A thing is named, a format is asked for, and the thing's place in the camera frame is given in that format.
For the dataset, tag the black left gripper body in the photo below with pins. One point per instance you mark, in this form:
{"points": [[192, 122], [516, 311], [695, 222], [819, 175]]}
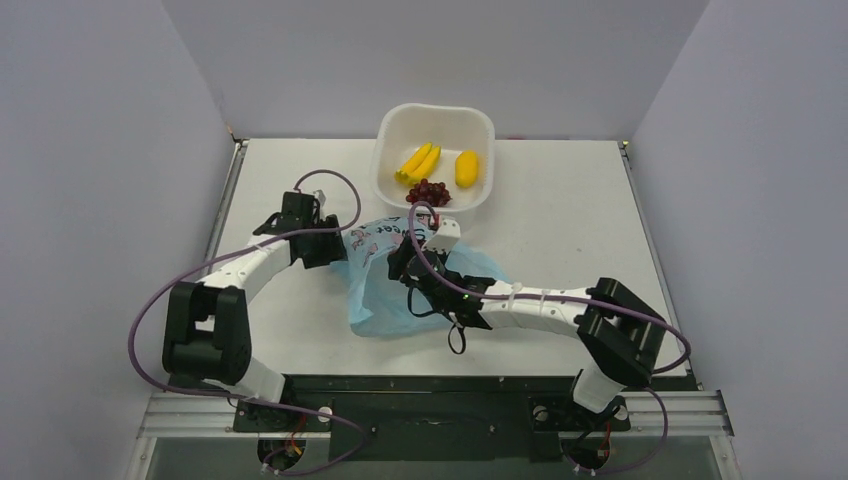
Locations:
{"points": [[324, 248]]}

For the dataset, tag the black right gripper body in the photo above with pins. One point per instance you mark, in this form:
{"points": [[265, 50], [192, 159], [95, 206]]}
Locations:
{"points": [[407, 259]]}

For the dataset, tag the light blue plastic bag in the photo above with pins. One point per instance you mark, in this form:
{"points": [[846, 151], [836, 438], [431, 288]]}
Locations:
{"points": [[377, 305]]}

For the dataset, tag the dark red fake fruit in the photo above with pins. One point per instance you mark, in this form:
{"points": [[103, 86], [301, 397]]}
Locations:
{"points": [[436, 194]]}

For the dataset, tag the yellow fake fruit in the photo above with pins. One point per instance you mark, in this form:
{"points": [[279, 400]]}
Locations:
{"points": [[466, 169], [420, 165]]}

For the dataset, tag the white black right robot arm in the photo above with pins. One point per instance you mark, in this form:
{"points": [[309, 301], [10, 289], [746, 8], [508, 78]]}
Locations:
{"points": [[622, 334]]}

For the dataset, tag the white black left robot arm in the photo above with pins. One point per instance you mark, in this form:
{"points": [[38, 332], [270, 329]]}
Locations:
{"points": [[207, 348]]}

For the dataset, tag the white plastic basket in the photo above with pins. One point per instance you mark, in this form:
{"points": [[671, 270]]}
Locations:
{"points": [[455, 129]]}

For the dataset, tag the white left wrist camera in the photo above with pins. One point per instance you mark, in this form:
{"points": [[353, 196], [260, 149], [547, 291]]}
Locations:
{"points": [[320, 197]]}

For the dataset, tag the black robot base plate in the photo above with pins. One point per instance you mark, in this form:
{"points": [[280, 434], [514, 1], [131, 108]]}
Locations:
{"points": [[431, 418]]}

